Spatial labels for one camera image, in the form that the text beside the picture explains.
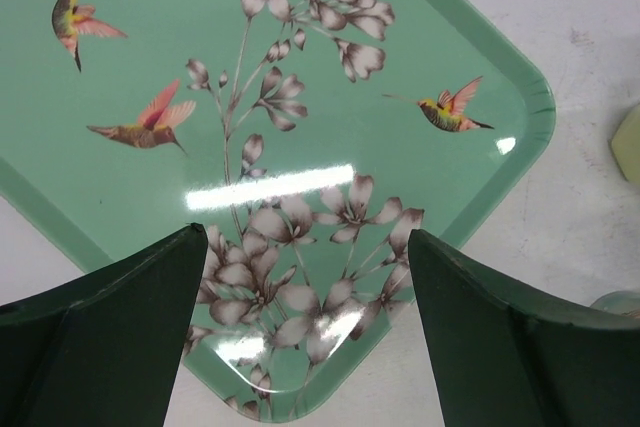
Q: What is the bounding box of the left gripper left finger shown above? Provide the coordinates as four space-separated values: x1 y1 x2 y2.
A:
1 224 208 426

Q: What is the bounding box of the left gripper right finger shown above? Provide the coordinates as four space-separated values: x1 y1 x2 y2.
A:
408 229 639 426

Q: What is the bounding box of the beige tall mug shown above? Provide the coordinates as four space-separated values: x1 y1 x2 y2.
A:
591 290 640 319

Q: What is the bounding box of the light green faceted mug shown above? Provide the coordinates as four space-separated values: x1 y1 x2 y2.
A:
610 105 640 187

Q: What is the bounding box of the green floral serving tray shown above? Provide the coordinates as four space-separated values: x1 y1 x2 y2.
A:
1 0 555 423

